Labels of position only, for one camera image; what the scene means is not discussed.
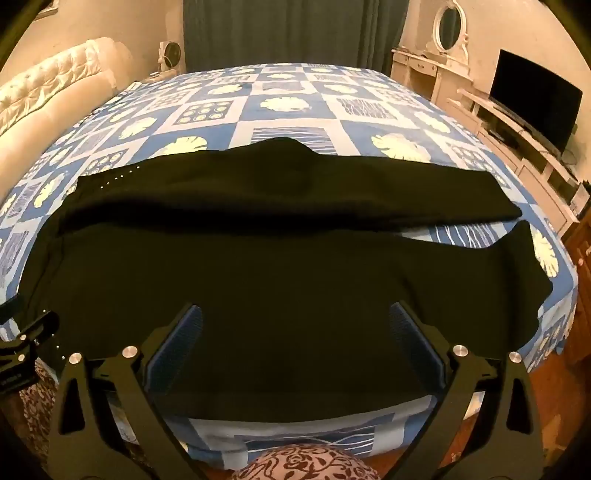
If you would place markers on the oval white-framed mirror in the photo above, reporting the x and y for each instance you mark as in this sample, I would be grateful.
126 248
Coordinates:
449 27

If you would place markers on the white television stand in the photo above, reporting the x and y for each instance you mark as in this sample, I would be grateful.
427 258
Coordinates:
531 161

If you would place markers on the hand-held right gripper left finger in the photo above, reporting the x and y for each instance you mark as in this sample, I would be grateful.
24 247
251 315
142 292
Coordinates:
182 341

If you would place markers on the white vanity table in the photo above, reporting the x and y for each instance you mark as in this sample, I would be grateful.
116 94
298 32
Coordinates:
429 74

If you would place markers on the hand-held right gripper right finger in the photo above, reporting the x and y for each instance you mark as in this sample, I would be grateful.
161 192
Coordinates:
411 341

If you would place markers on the black flat television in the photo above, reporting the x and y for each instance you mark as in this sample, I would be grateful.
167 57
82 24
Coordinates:
535 101

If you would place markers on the dark green curtain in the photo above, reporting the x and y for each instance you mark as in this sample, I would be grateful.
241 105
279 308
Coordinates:
295 32

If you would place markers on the blue leaf-patterned bedsheet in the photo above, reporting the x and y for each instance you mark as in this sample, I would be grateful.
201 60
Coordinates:
295 106

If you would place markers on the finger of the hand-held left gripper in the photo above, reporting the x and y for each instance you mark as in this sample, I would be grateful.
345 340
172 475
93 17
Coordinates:
11 311
25 346

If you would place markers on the cream tufted headboard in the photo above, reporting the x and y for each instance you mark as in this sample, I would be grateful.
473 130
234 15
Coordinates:
51 87

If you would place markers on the small white fan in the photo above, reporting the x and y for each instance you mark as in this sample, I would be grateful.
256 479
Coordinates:
170 56

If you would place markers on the black pants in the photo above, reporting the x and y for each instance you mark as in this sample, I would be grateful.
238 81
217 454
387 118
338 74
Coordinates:
277 258

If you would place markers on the small white device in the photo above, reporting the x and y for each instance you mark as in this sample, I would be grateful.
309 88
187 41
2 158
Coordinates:
580 199

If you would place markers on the brown wooden cabinet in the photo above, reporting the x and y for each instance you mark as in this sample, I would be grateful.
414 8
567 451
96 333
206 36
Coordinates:
579 286

